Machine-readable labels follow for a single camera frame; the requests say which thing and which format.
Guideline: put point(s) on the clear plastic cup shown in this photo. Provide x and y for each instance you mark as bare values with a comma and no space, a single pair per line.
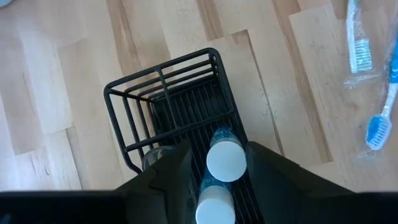
155,157

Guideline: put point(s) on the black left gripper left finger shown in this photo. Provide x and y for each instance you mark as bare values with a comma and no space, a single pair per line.
140,205

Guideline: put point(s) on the blue mouthwash bottle white cap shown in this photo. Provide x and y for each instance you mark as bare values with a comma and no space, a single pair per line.
226,161
215,208

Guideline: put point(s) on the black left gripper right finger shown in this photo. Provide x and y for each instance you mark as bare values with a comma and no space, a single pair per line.
295,199

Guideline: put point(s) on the green toothbrush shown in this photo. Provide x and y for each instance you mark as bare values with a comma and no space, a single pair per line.
353,46

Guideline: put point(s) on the orange toothbrush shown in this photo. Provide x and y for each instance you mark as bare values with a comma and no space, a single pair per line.
377,129

